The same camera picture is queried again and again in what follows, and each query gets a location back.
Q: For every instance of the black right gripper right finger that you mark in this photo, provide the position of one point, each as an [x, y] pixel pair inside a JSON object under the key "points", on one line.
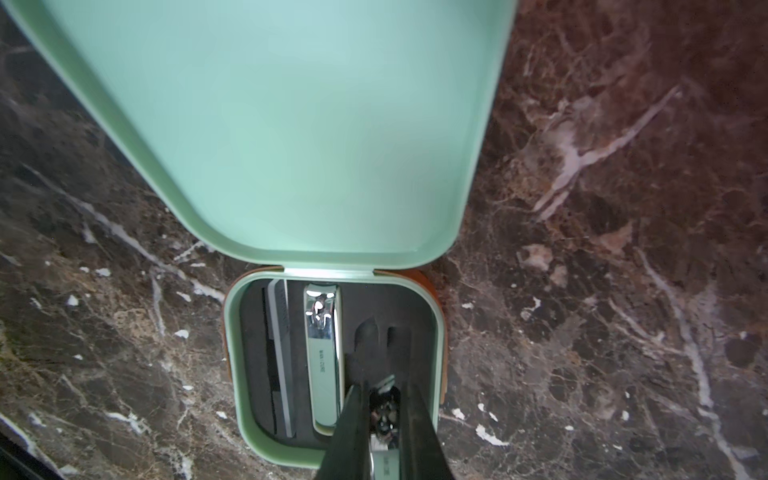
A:
{"points": [[421, 455]]}

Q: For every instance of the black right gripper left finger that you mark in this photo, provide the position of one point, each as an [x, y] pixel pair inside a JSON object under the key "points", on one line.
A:
{"points": [[348, 456]]}

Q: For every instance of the small silver nail clipper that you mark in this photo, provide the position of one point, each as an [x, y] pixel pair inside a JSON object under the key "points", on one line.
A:
{"points": [[384, 430]]}

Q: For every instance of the grey nail file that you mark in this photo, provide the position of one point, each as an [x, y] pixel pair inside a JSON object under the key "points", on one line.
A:
{"points": [[280, 329]]}

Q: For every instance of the green nail clipper case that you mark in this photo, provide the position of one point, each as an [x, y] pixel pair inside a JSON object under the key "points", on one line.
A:
{"points": [[326, 142]]}

